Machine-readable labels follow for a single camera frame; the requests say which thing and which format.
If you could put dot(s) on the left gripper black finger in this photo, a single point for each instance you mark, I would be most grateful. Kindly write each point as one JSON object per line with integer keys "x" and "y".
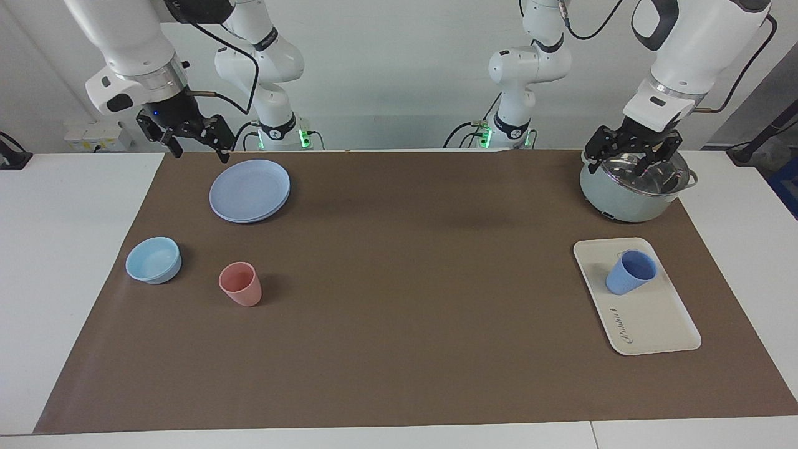
{"x": 601, "y": 144}
{"x": 667, "y": 154}

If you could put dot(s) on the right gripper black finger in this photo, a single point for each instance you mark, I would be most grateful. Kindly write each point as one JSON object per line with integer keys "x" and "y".
{"x": 219, "y": 132}
{"x": 153, "y": 130}

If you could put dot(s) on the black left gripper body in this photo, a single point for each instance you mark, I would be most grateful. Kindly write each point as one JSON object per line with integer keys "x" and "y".
{"x": 645, "y": 134}

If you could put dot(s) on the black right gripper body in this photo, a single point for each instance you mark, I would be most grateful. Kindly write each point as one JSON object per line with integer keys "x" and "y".
{"x": 171, "y": 112}

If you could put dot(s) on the blue cup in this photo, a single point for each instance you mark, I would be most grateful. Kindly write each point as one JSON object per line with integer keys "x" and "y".
{"x": 626, "y": 277}

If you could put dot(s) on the pink cup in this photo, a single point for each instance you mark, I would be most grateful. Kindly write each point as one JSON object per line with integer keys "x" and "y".
{"x": 242, "y": 287}

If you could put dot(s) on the cream rectangular tray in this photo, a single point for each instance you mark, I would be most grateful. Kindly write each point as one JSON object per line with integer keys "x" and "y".
{"x": 648, "y": 324}

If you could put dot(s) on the glass pot lid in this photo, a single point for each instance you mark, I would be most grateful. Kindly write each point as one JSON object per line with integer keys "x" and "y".
{"x": 623, "y": 171}

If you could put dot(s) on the pale green pot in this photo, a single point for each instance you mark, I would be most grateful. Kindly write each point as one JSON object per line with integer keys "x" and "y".
{"x": 614, "y": 202}

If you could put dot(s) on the blue plate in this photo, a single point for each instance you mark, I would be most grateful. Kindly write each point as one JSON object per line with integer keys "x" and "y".
{"x": 249, "y": 190}

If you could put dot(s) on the black stand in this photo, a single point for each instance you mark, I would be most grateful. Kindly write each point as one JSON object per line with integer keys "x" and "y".
{"x": 748, "y": 149}

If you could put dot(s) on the blue box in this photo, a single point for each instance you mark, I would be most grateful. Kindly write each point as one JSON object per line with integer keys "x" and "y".
{"x": 787, "y": 187}

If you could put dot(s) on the light blue bowl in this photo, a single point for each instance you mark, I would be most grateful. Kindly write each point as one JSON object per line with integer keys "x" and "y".
{"x": 153, "y": 260}

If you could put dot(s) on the brown table mat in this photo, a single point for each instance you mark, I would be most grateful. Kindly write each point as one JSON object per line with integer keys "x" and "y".
{"x": 405, "y": 312}

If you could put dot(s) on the white wall socket strip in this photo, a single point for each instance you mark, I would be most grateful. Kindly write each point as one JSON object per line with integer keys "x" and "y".
{"x": 93, "y": 134}

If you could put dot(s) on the black clamp mount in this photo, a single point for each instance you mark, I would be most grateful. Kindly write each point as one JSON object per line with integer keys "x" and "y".
{"x": 12, "y": 159}

